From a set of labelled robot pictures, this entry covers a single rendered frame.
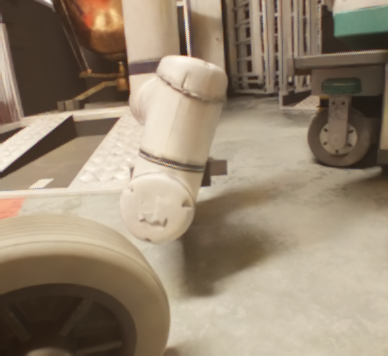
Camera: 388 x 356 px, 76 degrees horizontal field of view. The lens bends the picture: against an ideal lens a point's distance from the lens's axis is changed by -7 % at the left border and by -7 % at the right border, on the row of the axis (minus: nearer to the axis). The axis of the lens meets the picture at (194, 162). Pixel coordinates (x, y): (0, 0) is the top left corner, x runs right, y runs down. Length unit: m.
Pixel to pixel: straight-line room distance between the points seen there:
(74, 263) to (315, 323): 0.28
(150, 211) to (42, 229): 0.14
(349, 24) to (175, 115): 0.57
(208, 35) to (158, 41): 2.36
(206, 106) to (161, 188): 0.10
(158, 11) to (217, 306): 0.42
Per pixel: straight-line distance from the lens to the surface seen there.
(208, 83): 0.30
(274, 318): 0.37
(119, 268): 0.20
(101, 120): 1.56
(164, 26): 0.44
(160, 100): 0.31
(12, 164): 1.18
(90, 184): 0.82
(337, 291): 0.42
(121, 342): 0.25
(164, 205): 0.29
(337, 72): 0.97
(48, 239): 0.18
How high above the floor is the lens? 0.27
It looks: 17 degrees down
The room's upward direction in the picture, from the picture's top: 5 degrees counter-clockwise
